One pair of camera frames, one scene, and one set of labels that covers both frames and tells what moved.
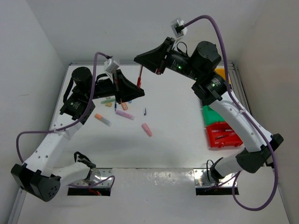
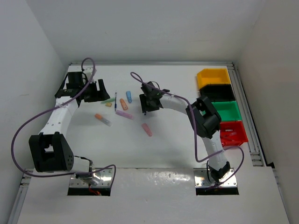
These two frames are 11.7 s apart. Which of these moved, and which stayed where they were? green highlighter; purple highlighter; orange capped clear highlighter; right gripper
Moved: right gripper
Stayed: orange capped clear highlighter; purple highlighter; green highlighter
